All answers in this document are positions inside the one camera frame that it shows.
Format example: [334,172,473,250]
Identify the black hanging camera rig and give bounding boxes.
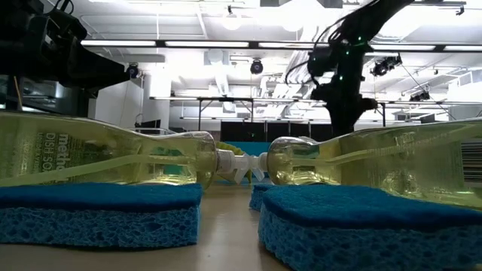
[370,54,403,78]

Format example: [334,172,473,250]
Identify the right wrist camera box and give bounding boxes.
[307,47,340,79]

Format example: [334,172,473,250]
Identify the blue scrub sponge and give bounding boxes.
[248,183,482,271]
[0,182,203,249]

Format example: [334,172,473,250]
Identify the black partition panels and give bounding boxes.
[220,120,333,143]

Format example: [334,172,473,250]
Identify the dark metal shelving rack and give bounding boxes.
[0,73,95,118]

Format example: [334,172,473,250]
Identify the long ceiling light bar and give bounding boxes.
[81,39,482,53]

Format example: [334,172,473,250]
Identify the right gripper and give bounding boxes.
[311,48,379,139]

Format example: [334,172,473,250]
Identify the round ceiling lamp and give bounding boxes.
[221,11,243,32]

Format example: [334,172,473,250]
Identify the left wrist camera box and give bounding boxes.
[28,8,88,46]

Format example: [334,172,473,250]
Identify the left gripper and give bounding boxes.
[7,35,132,92]

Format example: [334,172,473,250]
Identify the clear green soap pump bottle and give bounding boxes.
[0,111,252,190]
[250,118,482,211]

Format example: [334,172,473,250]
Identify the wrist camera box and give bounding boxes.
[28,8,88,46]
[307,47,340,79]

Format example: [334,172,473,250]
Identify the teal plastic bin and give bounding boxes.
[221,141,273,157]

